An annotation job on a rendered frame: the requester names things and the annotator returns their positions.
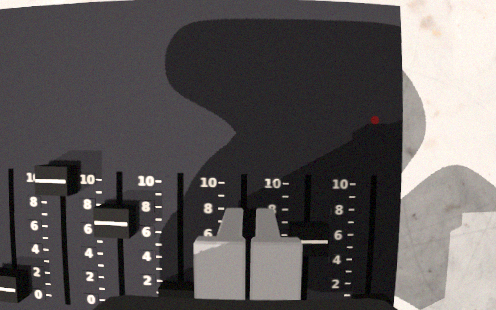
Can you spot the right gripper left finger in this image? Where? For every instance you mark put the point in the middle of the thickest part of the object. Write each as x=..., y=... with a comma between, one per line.
x=221, y=262

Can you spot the black lighting desk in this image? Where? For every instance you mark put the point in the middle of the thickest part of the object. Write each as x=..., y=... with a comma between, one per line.
x=147, y=119

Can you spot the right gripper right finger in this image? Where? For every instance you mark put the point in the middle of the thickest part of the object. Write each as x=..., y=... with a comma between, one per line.
x=275, y=263

